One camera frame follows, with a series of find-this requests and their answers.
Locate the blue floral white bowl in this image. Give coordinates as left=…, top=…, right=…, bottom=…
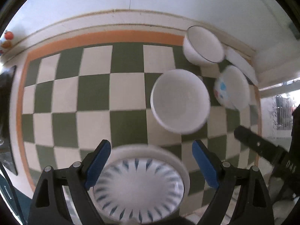
left=214, top=65, right=250, bottom=111

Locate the blue striped white plate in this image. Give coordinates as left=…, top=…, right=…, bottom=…
left=89, top=144, right=190, bottom=224

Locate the large white bowl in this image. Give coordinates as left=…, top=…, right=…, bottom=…
left=150, top=69, right=211, bottom=135

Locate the dark rimmed white bowl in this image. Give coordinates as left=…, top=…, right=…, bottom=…
left=183, top=25, right=225, bottom=67

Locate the black gas stove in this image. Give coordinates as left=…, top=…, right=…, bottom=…
left=0, top=66, right=18, bottom=175

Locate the green white checkered mat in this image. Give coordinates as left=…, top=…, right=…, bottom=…
left=18, top=31, right=258, bottom=215

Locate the red tomato wall sticker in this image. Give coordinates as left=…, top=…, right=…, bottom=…
left=4, top=31, right=14, bottom=41

